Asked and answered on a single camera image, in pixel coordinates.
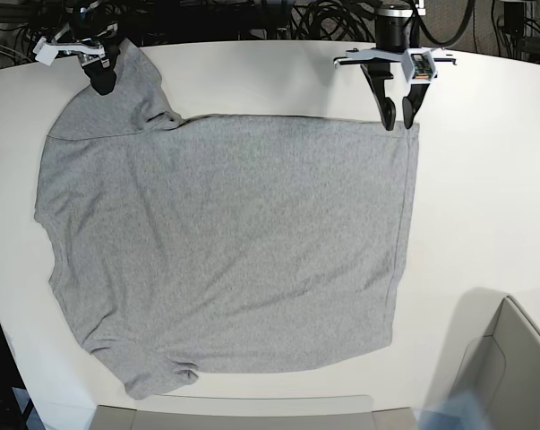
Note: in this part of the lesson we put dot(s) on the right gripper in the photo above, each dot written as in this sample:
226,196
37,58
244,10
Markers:
88,31

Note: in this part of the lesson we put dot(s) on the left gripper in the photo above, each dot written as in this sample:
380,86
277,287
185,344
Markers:
377,74

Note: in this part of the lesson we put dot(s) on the grey T-shirt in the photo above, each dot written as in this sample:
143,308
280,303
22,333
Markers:
221,244

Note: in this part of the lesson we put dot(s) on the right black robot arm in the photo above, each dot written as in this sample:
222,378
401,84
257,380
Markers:
91,35

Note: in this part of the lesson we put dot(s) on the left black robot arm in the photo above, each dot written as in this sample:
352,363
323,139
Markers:
397,42

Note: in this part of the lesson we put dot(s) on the grey plastic bin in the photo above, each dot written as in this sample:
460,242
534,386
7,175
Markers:
492,348

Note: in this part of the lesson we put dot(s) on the blue cloth at bottom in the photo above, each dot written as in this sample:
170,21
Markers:
460,411

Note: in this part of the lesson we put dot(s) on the grey tray at table edge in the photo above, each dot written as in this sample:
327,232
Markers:
181,412

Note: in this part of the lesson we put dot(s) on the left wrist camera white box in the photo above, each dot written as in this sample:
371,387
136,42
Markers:
418,66

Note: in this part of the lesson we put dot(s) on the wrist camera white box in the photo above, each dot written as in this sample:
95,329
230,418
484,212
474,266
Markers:
418,66
45,52

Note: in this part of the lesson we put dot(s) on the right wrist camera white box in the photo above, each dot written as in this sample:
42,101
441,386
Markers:
45,52

